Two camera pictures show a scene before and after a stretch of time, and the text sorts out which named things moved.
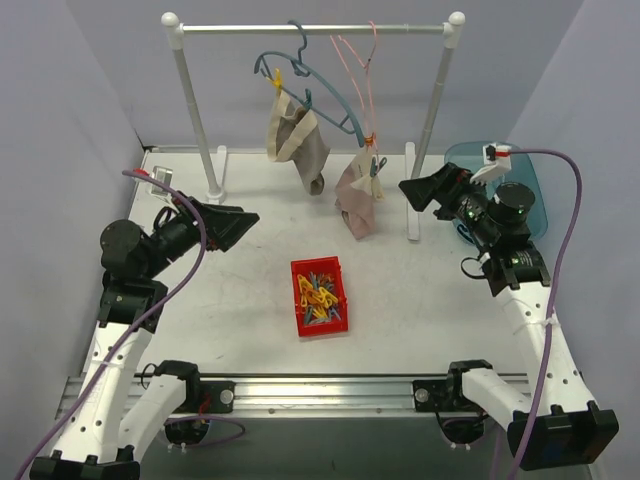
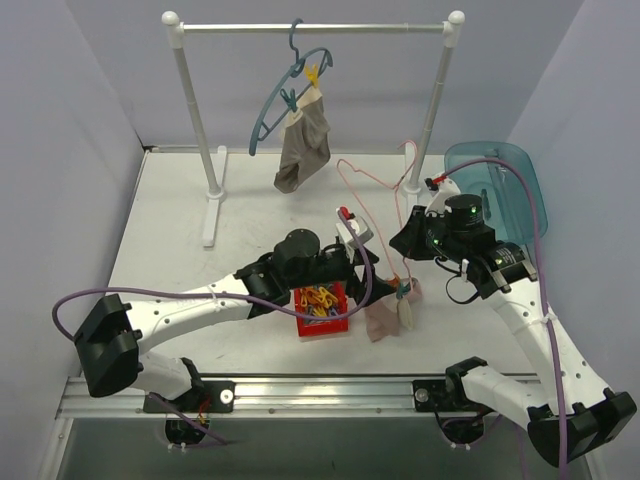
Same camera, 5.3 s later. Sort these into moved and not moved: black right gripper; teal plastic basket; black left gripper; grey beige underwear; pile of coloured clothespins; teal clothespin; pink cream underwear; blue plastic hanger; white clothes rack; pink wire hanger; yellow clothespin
Moved: pink wire hanger; pink cream underwear; black left gripper; yellow clothespin; blue plastic hanger; teal clothespin; grey beige underwear; black right gripper
Not moved: teal plastic basket; pile of coloured clothespins; white clothes rack
